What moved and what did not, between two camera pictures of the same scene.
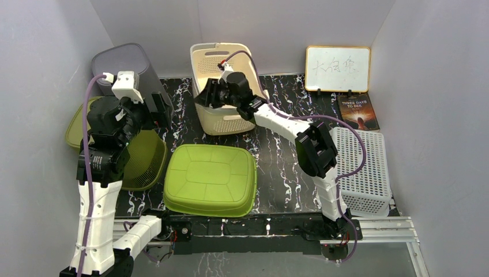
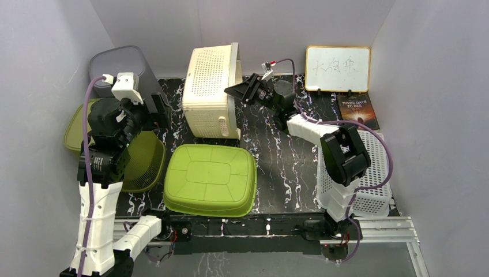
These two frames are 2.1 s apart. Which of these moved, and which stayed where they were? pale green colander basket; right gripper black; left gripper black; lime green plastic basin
Moved: right gripper black
Stayed: lime green plastic basin; left gripper black; pale green colander basket
